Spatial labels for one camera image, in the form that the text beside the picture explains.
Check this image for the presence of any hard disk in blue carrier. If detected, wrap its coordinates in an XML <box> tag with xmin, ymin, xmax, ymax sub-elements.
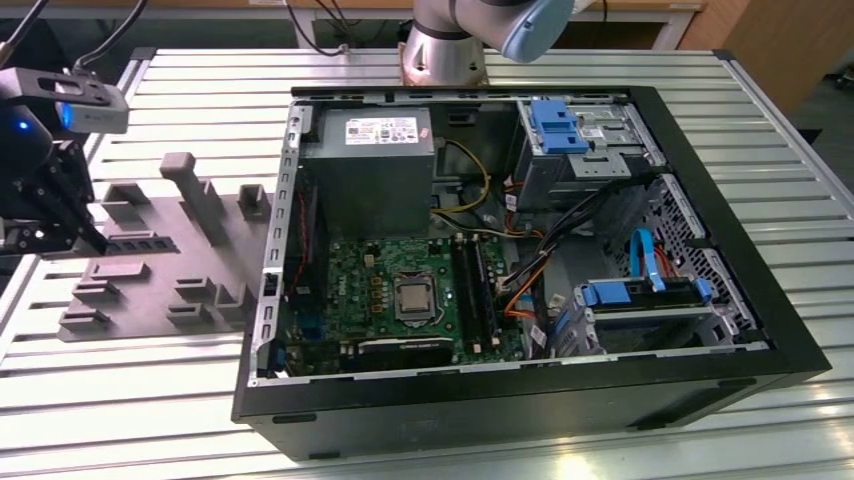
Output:
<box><xmin>578</xmin><ymin>277</ymin><xmax>714</xmax><ymax>311</ymax></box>

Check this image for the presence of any green motherboard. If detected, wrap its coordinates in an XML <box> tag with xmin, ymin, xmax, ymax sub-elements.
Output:
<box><xmin>278</xmin><ymin>237</ymin><xmax>533</xmax><ymax>374</ymax></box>

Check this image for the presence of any silver CPU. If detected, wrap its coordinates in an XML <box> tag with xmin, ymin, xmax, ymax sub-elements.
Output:
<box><xmin>398</xmin><ymin>285</ymin><xmax>436</xmax><ymax>312</ymax></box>

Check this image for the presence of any black RAM slot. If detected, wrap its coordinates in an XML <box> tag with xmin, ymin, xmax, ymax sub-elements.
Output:
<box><xmin>450</xmin><ymin>233</ymin><xmax>484</xmax><ymax>354</ymax></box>

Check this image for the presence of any blue drive carrier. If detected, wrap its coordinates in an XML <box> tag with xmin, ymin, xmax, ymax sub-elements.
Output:
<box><xmin>529</xmin><ymin>101</ymin><xmax>594</xmax><ymax>156</ymax></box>

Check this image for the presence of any grey black power wire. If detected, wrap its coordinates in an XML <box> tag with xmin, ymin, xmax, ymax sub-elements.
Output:
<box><xmin>430</xmin><ymin>209</ymin><xmax>546</xmax><ymax>240</ymax></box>

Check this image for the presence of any blue flat wire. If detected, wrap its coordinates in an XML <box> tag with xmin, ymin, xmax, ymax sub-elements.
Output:
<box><xmin>629</xmin><ymin>227</ymin><xmax>669</xmax><ymax>294</ymax></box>

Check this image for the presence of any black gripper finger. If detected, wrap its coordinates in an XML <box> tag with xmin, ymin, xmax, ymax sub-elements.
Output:
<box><xmin>0</xmin><ymin>141</ymin><xmax>110</xmax><ymax>257</ymax></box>

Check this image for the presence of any CPU socket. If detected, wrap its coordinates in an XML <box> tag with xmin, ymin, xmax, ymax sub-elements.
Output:
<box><xmin>389</xmin><ymin>271</ymin><xmax>448</xmax><ymax>325</ymax></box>

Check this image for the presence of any red black twisted wire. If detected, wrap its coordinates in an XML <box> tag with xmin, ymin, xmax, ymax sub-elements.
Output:
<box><xmin>297</xmin><ymin>188</ymin><xmax>319</xmax><ymax>301</ymax></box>

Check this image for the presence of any black wire bundle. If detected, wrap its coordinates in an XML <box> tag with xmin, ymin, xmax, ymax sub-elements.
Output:
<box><xmin>500</xmin><ymin>172</ymin><xmax>660</xmax><ymax>294</ymax></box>

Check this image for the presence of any wooden desk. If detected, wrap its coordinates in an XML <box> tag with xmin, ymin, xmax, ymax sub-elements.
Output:
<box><xmin>153</xmin><ymin>0</ymin><xmax>710</xmax><ymax>51</ymax></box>

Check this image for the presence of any grey parts rack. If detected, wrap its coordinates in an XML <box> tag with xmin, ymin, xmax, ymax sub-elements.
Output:
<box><xmin>58</xmin><ymin>152</ymin><xmax>277</xmax><ymax>345</ymax></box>

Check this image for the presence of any black hanging cable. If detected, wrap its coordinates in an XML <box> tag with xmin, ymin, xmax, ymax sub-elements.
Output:
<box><xmin>285</xmin><ymin>0</ymin><xmax>354</xmax><ymax>56</ymax></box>

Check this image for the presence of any black camera cable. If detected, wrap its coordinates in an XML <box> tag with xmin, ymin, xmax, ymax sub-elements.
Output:
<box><xmin>0</xmin><ymin>0</ymin><xmax>53</xmax><ymax>69</ymax></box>
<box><xmin>71</xmin><ymin>0</ymin><xmax>150</xmax><ymax>76</ymax></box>

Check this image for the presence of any green RAM stick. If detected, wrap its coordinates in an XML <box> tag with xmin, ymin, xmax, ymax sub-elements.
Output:
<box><xmin>474</xmin><ymin>238</ymin><xmax>502</xmax><ymax>346</ymax></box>

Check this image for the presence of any wooden cabinet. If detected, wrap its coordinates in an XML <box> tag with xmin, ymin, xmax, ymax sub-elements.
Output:
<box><xmin>680</xmin><ymin>0</ymin><xmax>854</xmax><ymax>121</ymax></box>

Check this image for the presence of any grey power supply unit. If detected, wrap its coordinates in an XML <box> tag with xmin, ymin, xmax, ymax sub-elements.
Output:
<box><xmin>298</xmin><ymin>106</ymin><xmax>441</xmax><ymax>241</ymax></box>

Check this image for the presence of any black open PC case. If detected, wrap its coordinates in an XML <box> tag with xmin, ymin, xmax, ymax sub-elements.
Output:
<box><xmin>230</xmin><ymin>84</ymin><xmax>836</xmax><ymax>461</ymax></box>

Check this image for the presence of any black graphics card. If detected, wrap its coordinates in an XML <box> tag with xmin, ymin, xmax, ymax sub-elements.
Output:
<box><xmin>338</xmin><ymin>333</ymin><xmax>457</xmax><ymax>372</ymax></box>

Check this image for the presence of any orange wire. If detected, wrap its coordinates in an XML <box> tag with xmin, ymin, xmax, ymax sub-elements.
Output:
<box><xmin>504</xmin><ymin>293</ymin><xmax>536</xmax><ymax>319</ymax></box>

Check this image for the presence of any silver drive cage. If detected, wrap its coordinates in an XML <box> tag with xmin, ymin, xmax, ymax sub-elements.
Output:
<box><xmin>513</xmin><ymin>98</ymin><xmax>669</xmax><ymax>214</ymax></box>

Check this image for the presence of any yellow wire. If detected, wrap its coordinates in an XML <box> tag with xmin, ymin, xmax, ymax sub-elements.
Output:
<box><xmin>430</xmin><ymin>138</ymin><xmax>494</xmax><ymax>217</ymax></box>

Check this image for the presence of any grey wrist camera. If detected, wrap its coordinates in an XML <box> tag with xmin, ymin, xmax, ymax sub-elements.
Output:
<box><xmin>0</xmin><ymin>67</ymin><xmax>131</xmax><ymax>136</ymax></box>

